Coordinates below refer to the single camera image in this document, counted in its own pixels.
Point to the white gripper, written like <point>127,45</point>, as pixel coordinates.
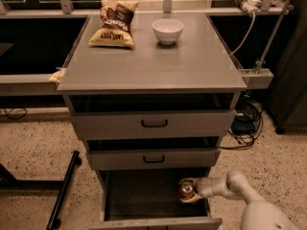
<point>203,187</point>

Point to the red coke can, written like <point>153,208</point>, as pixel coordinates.
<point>185,190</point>

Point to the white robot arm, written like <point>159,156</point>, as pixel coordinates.
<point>259,214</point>

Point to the bottom grey open drawer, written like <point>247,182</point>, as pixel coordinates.
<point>148,200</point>

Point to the grey drawer cabinet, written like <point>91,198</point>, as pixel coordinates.
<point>193,74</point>

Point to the middle grey drawer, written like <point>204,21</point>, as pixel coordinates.
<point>142,159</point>

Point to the top grey drawer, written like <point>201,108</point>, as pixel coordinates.
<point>157,124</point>

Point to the white ceramic bowl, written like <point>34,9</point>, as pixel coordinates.
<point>167,31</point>

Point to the yellow brown chip bag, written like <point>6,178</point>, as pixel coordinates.
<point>116,17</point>

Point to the black metal floor stand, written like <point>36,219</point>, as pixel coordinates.
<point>9,182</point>

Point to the white power strip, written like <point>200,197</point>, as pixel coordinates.
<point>248,6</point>

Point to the yellow sponge on rail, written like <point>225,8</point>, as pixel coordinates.
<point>58,75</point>

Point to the grey metal rail frame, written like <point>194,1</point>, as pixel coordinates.
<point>41,34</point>

